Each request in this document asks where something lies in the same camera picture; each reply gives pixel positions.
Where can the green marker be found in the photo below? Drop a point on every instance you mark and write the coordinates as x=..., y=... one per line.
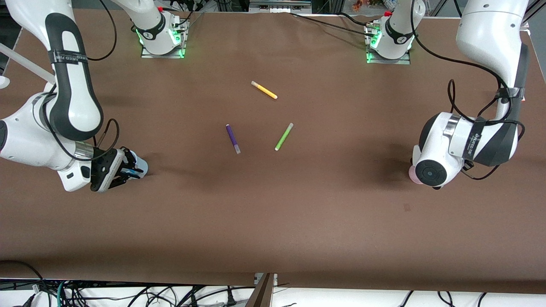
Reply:
x=283, y=137

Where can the light pink plastic cup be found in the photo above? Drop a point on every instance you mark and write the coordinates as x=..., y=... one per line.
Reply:
x=413, y=175

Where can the black power plug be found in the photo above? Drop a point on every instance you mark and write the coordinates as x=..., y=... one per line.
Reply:
x=231, y=298

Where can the light blue plastic cup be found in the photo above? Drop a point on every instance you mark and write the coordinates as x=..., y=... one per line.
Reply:
x=143, y=164

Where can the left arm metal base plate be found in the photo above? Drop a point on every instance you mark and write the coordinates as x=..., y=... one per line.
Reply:
x=370, y=57

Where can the yellow marker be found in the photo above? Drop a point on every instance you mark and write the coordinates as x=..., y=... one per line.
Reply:
x=264, y=90

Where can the purple marker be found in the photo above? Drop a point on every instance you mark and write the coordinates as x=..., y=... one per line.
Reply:
x=233, y=138

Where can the aluminium frame bar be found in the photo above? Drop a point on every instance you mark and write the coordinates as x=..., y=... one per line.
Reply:
x=279, y=5

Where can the brown table support beam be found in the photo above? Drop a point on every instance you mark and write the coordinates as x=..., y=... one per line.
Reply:
x=262, y=292

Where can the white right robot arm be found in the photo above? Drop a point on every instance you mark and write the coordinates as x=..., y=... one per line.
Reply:
x=72, y=106

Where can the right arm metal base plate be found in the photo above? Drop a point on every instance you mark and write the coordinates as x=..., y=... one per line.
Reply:
x=181, y=42

